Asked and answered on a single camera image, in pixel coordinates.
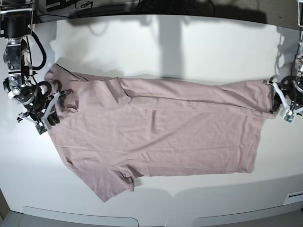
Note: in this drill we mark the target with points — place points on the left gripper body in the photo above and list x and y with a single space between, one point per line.
290 90

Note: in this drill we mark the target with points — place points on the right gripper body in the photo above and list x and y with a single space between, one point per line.
34 100

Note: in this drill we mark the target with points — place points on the mauve pink T-shirt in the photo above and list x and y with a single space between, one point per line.
113 130

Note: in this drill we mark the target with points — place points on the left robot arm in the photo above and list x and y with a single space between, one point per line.
296 68

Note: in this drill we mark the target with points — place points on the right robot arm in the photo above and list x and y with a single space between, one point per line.
17 55

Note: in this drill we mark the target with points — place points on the white label sticker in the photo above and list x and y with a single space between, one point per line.
293 197

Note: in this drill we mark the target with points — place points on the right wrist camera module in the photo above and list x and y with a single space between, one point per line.
42 127

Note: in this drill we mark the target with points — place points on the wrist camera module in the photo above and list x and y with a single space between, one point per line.
42 127
288 115

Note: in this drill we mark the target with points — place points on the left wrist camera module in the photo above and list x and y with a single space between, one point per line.
288 115

